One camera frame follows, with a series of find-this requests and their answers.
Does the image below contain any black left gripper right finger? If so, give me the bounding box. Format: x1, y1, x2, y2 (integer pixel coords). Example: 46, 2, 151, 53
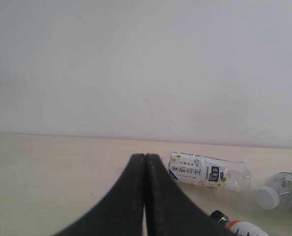
145, 154, 233, 236

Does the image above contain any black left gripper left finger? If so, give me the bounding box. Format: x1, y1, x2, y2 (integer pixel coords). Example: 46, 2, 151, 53
55, 154, 146, 236

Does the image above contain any jasmine tea bottle white label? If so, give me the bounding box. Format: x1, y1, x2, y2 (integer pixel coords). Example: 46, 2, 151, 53
168, 151, 251, 192

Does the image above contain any clear bottle blue-white label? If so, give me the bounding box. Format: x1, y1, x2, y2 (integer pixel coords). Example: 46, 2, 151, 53
256, 171, 292, 210

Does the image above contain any pink peach drink bottle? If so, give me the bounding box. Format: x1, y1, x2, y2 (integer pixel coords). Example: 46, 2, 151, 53
210, 210, 269, 236

